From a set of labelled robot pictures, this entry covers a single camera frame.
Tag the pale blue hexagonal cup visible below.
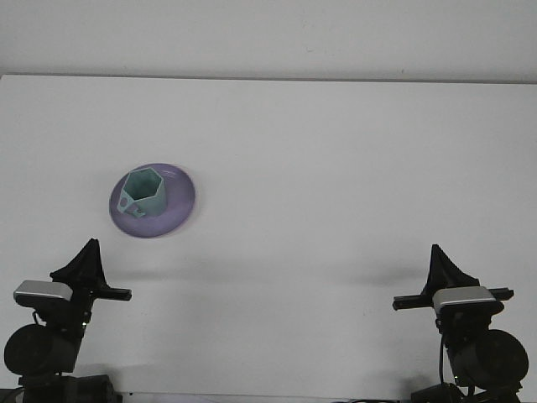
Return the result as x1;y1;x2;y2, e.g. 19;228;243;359
117;167;165;220

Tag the pale purple round plate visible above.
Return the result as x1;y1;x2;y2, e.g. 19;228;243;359
108;162;197;239

